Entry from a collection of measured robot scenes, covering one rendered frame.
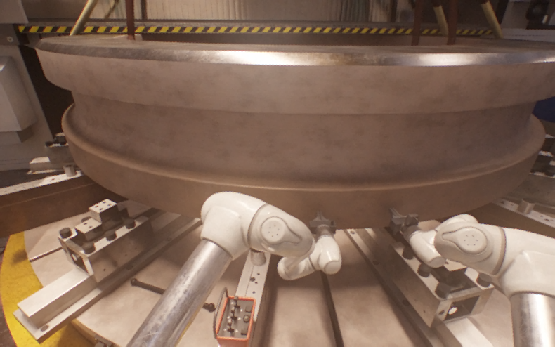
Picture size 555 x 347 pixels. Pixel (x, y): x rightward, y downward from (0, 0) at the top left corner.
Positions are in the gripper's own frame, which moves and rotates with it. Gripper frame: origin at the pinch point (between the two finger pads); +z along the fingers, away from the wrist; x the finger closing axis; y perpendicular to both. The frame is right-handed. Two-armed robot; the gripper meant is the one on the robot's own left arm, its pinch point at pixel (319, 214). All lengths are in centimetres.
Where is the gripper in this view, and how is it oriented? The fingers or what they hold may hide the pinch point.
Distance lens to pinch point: 154.1
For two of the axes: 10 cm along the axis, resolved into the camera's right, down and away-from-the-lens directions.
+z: -0.1, -4.7, 8.8
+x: -10.0, 0.0, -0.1
